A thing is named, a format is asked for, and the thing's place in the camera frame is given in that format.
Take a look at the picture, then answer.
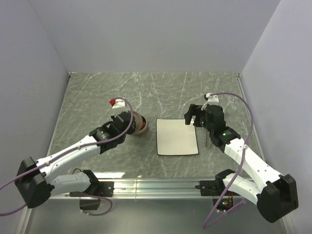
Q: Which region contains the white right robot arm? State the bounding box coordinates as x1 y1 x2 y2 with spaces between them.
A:
184 104 299 223

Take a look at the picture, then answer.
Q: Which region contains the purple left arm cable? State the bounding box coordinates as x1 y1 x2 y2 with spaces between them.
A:
0 97 134 217

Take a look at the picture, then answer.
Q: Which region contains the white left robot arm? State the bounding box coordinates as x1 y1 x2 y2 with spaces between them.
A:
14 106 147 208

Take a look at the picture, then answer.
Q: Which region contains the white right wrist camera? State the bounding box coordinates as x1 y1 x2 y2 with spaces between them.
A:
204 93 219 105

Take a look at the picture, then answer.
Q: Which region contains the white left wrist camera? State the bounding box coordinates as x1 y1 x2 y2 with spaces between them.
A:
109 98 126 109

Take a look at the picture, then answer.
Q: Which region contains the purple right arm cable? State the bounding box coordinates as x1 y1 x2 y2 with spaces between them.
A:
202 92 255 230

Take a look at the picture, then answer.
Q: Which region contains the aluminium table edge rail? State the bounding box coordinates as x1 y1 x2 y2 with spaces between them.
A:
48 177 259 198

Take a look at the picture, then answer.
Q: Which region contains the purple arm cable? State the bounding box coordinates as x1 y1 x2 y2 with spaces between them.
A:
0 97 134 217
202 92 255 230

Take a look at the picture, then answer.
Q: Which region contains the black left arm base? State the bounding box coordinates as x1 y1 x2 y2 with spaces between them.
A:
69 170 114 216

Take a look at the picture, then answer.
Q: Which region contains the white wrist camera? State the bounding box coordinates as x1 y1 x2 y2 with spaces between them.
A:
109 98 126 109
204 93 219 105

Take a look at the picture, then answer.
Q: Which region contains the beige round lid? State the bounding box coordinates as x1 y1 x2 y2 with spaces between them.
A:
133 112 146 135

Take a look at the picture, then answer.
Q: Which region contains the beige round container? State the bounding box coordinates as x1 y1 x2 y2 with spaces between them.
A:
134 113 148 136

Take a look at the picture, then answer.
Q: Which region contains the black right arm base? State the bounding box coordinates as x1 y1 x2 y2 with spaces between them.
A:
195 169 234 196

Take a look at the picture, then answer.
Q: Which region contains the white rectangular plate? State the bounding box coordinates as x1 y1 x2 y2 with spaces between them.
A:
156 119 199 156

